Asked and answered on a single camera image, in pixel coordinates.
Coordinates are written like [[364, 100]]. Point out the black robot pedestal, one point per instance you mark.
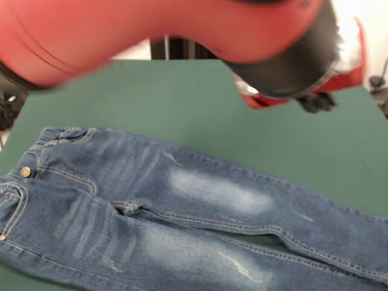
[[182, 50]]

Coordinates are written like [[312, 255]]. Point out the dark green table cloth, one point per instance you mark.
[[182, 100]]

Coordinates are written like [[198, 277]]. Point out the blue denim jeans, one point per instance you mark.
[[151, 218]]

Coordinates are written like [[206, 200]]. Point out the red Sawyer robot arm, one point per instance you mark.
[[151, 30]]

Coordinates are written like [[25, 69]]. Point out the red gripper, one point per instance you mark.
[[348, 78]]

